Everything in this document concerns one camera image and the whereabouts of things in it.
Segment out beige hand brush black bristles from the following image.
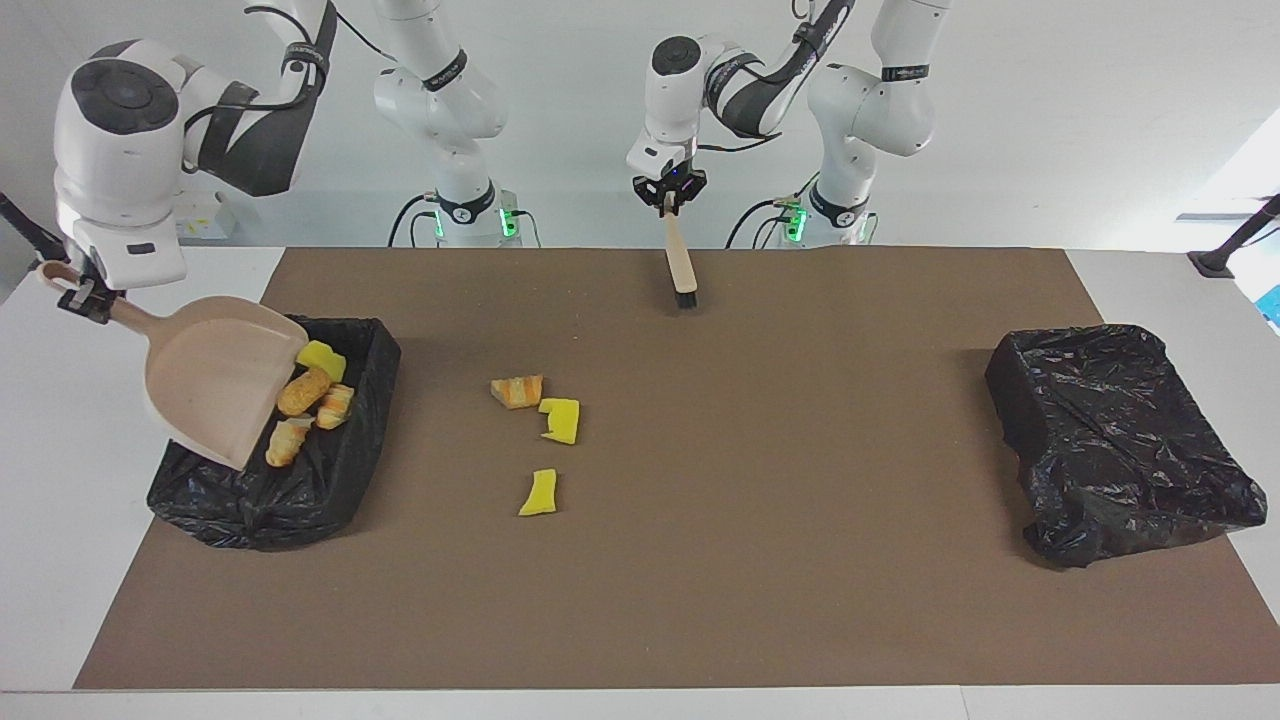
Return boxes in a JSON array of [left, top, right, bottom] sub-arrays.
[[662, 192, 701, 309]]

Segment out beige plastic dustpan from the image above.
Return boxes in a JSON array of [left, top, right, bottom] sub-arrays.
[[36, 260, 311, 473]]

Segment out brown bread bun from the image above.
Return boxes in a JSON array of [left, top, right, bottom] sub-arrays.
[[277, 366, 333, 418]]

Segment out yellow sponge piece green backing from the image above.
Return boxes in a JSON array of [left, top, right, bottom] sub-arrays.
[[296, 340, 348, 385]]

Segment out pale flaky pastry piece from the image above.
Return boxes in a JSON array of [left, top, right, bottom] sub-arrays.
[[265, 416, 316, 469], [316, 384, 356, 431]]

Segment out notched yellow sponge piece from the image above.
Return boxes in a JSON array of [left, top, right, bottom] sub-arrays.
[[538, 397, 581, 446]]

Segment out black bag lined bin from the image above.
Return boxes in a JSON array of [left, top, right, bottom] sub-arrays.
[[985, 323, 1268, 570], [147, 315, 402, 552]]

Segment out black clamp stand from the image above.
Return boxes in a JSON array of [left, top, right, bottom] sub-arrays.
[[0, 193, 79, 271], [1188, 195, 1280, 279]]

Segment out white cardboard boxes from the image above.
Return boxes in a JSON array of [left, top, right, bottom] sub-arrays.
[[175, 190, 239, 241]]

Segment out orange striped croissant piece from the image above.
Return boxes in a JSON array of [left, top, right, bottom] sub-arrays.
[[490, 375, 545, 411]]

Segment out small yellow sponge piece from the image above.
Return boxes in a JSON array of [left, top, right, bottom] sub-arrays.
[[518, 469, 558, 517]]

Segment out brown table mat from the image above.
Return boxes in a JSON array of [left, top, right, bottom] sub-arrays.
[[73, 247, 1280, 691]]

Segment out black base cable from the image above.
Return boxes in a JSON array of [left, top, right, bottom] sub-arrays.
[[725, 170, 826, 249], [388, 193, 441, 248]]

